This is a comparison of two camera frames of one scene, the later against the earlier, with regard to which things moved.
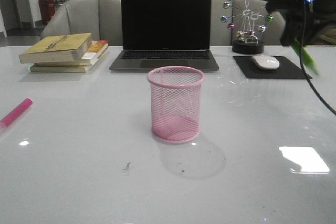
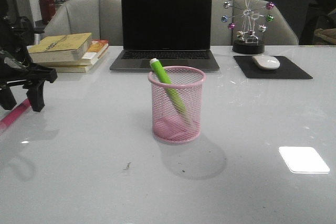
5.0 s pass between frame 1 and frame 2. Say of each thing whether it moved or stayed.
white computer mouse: stayed
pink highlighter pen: stayed
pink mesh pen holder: stayed
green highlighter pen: moved
